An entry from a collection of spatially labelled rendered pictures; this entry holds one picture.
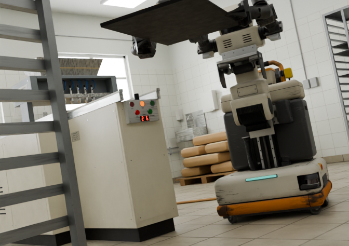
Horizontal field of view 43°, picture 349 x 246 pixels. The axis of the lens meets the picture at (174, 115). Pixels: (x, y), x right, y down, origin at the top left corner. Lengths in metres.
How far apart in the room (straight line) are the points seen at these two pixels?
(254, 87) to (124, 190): 0.99
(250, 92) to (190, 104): 5.34
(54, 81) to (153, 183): 1.54
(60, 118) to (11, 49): 5.47
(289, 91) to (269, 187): 0.66
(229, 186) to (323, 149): 3.94
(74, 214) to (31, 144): 1.99
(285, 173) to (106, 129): 1.10
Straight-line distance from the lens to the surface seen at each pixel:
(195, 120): 7.91
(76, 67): 3.44
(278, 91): 2.92
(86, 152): 2.97
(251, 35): 2.73
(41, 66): 1.32
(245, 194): 2.66
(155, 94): 2.82
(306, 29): 6.62
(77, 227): 1.28
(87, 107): 2.93
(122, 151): 2.63
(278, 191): 2.61
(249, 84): 2.70
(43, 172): 3.12
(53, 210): 3.13
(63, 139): 1.27
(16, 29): 1.31
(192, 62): 7.96
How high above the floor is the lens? 0.45
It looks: 5 degrees up
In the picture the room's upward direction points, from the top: 10 degrees counter-clockwise
